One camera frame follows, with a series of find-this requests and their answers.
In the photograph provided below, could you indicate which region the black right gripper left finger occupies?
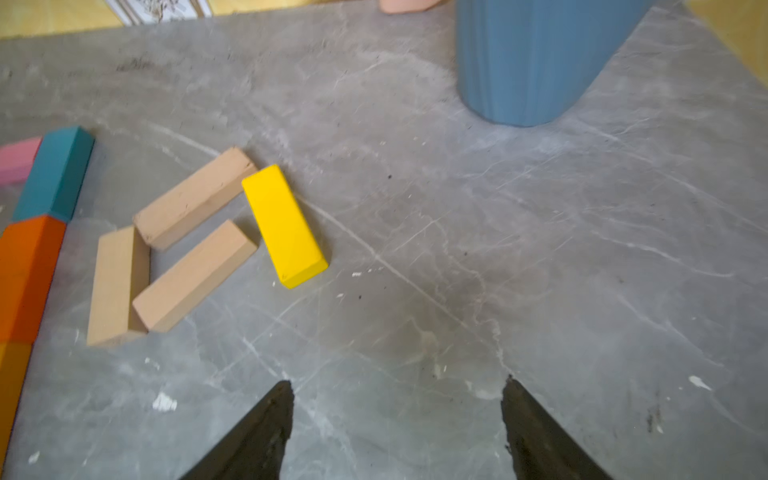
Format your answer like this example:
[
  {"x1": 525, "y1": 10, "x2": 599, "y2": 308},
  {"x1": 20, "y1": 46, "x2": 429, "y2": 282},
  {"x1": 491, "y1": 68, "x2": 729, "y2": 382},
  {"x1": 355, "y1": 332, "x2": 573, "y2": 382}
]
[{"x1": 183, "y1": 380, "x2": 294, "y2": 479}]

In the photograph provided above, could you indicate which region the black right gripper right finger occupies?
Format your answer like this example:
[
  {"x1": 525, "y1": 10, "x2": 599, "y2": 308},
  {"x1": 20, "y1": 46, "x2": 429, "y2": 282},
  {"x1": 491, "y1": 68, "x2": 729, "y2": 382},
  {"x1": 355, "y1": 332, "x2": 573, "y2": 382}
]
[{"x1": 501, "y1": 376, "x2": 611, "y2": 480}]

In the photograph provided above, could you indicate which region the yellow wooden block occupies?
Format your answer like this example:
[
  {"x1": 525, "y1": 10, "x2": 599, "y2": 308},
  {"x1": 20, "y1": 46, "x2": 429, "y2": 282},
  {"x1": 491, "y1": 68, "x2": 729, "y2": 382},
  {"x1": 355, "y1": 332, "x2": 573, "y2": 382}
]
[{"x1": 242, "y1": 165, "x2": 328, "y2": 289}]

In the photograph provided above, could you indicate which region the amber orange wooden block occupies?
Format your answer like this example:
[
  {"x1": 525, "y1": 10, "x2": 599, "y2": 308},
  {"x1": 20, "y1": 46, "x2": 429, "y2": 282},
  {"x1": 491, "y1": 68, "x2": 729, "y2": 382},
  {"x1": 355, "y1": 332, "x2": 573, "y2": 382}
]
[{"x1": 0, "y1": 342, "x2": 32, "y2": 465}]

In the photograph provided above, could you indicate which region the red orange wooden block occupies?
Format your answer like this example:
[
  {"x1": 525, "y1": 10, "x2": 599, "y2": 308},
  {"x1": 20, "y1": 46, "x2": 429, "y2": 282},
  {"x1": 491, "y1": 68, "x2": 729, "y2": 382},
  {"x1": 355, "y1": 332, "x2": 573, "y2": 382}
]
[{"x1": 1, "y1": 215, "x2": 67, "y2": 344}]

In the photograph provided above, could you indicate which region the teal wooden block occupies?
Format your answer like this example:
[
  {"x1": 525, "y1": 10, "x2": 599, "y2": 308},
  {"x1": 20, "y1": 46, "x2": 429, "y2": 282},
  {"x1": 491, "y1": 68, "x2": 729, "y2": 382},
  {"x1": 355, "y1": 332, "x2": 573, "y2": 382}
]
[{"x1": 11, "y1": 126, "x2": 95, "y2": 223}]

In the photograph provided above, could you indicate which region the pink wooden block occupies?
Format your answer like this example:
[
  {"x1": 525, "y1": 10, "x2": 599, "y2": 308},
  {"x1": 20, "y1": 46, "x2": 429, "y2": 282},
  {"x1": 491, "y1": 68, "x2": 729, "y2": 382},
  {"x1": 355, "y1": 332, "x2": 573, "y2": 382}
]
[{"x1": 0, "y1": 136, "x2": 43, "y2": 186}]

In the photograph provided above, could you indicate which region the natural wooden block middle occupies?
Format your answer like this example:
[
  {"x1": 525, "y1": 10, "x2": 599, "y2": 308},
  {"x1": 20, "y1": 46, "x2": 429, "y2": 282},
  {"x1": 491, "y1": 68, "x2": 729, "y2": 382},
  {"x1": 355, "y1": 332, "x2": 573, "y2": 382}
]
[{"x1": 133, "y1": 220, "x2": 257, "y2": 332}]

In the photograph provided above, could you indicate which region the natural wooden block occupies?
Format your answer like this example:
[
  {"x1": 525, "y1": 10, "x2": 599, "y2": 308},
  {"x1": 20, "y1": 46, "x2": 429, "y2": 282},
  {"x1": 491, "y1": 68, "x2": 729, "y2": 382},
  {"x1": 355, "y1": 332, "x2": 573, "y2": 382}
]
[
  {"x1": 87, "y1": 226, "x2": 150, "y2": 348},
  {"x1": 133, "y1": 220, "x2": 257, "y2": 332}
]

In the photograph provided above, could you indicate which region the natural wooden block left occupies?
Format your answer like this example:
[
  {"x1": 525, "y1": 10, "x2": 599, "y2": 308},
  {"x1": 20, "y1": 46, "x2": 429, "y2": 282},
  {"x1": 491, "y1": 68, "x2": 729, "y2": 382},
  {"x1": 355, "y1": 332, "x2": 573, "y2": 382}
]
[{"x1": 87, "y1": 226, "x2": 150, "y2": 348}]

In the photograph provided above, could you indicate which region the tan wooden block upper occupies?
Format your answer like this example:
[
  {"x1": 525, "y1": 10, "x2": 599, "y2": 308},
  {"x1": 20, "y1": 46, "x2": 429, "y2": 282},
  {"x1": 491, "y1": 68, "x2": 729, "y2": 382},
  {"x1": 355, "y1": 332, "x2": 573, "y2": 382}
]
[{"x1": 133, "y1": 147, "x2": 257, "y2": 250}]

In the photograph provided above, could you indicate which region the blue flower pot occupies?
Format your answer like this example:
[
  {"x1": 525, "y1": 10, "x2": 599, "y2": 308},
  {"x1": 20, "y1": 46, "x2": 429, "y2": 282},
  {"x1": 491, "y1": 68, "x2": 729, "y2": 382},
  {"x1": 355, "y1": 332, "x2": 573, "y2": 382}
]
[{"x1": 455, "y1": 0, "x2": 652, "y2": 127}]

